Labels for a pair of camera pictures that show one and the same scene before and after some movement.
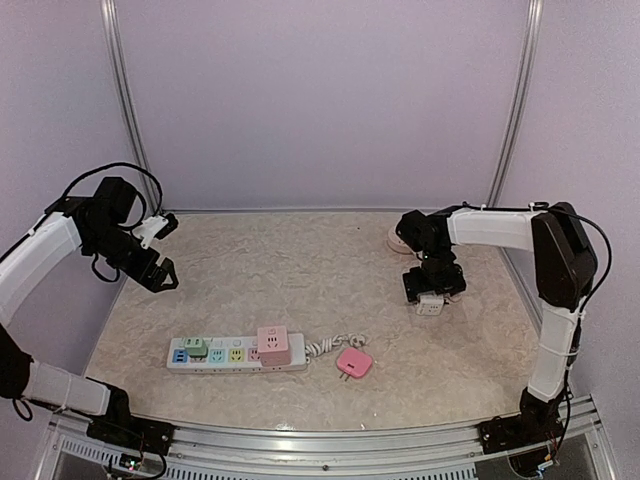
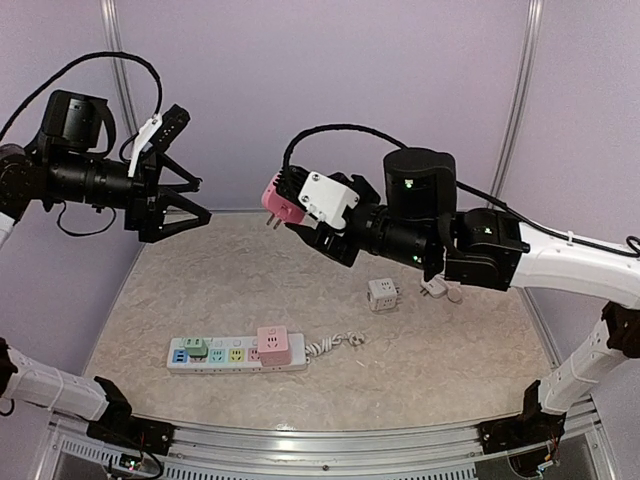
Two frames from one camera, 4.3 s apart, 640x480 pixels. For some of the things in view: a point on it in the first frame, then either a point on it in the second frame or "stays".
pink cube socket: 273,346 stays
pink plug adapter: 354,362 to 278,207
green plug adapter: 196,347 stays
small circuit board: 129,462 stays
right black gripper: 414,283 to 319,238
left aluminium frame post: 113,33 stays
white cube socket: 429,304 to 382,294
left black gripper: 152,282 to 145,214
